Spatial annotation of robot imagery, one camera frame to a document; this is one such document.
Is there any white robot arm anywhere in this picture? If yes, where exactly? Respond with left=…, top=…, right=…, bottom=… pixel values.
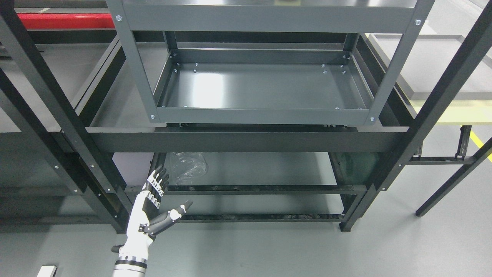
left=112, top=260, right=147, bottom=277

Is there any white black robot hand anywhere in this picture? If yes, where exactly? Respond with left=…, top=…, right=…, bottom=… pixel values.
left=112, top=164, right=193, bottom=272

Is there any clear plastic bag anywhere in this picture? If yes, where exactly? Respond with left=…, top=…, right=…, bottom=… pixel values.
left=169, top=152, right=208, bottom=185

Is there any grey metal shelf unit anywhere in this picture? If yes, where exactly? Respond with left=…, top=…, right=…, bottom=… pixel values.
left=106, top=0, right=434, bottom=126

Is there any black metal shelf rack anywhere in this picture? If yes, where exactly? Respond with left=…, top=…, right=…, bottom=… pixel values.
left=1, top=0, right=491, bottom=234

